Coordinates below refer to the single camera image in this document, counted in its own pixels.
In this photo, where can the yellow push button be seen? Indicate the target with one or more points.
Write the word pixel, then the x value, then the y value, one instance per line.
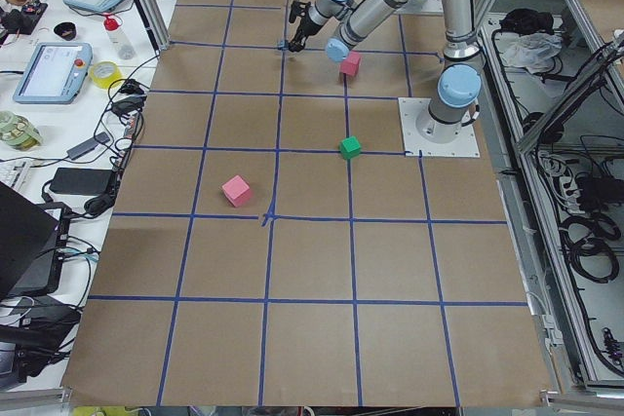
pixel 281 45

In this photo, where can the pink foam cube centre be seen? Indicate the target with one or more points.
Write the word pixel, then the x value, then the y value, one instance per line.
pixel 351 64

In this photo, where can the pink foam cube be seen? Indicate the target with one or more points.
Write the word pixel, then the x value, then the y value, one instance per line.
pixel 237 191
pixel 351 64

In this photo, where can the green foam cube centre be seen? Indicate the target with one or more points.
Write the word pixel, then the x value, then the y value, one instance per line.
pixel 350 147

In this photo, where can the clear squeeze bottle red cap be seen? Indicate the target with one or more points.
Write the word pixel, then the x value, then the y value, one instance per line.
pixel 118 38

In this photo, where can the yellow tape roll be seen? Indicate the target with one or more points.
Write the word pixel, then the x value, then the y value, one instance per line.
pixel 105 74

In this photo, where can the brown paper table cover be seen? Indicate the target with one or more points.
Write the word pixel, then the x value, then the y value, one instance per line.
pixel 381 280

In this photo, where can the black bowl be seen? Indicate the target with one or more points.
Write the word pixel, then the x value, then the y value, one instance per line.
pixel 66 30

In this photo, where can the crumpled white cloth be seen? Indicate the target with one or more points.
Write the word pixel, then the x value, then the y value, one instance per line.
pixel 534 52

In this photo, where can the teach pendant tablet near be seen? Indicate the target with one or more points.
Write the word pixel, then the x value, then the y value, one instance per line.
pixel 55 73

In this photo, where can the black power adapter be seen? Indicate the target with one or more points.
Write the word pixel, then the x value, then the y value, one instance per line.
pixel 76 181

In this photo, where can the black laptop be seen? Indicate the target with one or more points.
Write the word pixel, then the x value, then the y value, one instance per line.
pixel 32 236

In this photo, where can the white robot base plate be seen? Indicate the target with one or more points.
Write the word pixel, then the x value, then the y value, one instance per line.
pixel 425 137

